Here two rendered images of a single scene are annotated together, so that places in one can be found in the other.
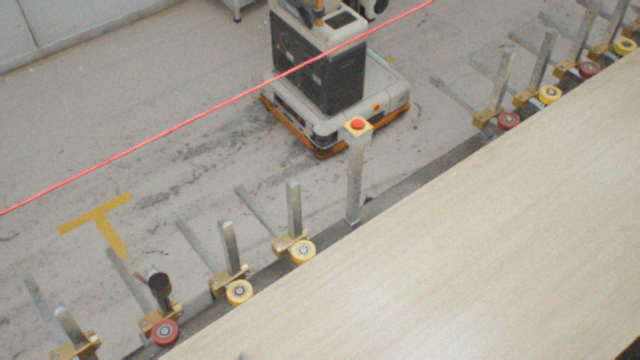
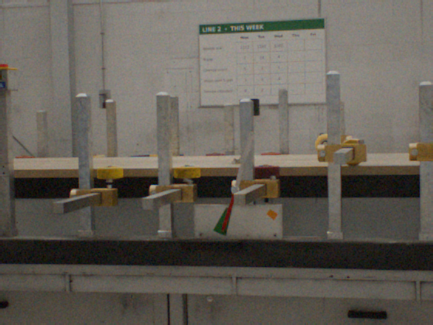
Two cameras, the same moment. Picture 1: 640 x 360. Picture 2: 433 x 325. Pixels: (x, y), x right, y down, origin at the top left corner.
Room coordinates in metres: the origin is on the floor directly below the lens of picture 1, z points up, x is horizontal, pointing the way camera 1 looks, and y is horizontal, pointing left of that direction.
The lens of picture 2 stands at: (2.67, 2.37, 1.05)
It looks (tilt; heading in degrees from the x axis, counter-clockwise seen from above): 3 degrees down; 231
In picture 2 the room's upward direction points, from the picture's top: 1 degrees counter-clockwise
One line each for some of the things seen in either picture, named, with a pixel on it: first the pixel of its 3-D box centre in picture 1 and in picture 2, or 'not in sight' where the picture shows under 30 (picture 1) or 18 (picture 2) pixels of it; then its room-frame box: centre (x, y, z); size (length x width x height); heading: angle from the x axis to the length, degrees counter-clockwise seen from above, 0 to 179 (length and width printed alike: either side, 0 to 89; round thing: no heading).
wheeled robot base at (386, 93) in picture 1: (334, 92); not in sight; (2.77, -0.08, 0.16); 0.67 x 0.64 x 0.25; 127
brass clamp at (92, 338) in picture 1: (75, 350); (342, 152); (0.81, 0.70, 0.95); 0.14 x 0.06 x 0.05; 127
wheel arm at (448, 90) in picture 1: (468, 105); not in sight; (1.94, -0.62, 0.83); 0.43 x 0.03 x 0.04; 37
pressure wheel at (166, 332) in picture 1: (167, 338); (266, 183); (0.89, 0.47, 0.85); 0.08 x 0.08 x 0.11
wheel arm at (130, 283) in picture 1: (138, 295); (254, 193); (1.04, 0.59, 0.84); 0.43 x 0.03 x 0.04; 37
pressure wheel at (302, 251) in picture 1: (303, 258); (110, 183); (1.17, 0.06, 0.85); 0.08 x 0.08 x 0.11
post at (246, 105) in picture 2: (166, 310); (247, 181); (0.97, 0.48, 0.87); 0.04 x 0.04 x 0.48; 37
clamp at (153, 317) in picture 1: (161, 318); (256, 188); (0.96, 0.50, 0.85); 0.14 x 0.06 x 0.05; 127
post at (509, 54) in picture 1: (497, 97); not in sight; (1.89, -0.71, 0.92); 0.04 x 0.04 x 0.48; 37
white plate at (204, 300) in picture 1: (177, 317); (236, 221); (1.01, 0.48, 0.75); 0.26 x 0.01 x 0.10; 127
